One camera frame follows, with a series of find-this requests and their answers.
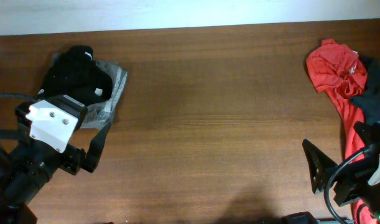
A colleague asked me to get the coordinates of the black t-shirt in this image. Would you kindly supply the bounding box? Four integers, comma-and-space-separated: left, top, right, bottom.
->
38, 45, 113, 106

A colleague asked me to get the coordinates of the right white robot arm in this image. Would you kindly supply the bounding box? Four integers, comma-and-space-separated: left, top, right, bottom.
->
302, 121, 380, 223

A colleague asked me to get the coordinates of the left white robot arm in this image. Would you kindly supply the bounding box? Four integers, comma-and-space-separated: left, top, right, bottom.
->
0, 124, 111, 223

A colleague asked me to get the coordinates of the grey folded garment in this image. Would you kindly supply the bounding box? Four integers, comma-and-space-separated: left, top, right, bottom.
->
38, 52, 128, 129

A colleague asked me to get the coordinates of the dark navy garment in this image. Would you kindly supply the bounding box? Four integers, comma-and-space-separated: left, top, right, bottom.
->
350, 56, 380, 125

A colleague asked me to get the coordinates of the red garment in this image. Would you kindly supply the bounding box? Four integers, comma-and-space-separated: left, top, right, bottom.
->
306, 38, 380, 224

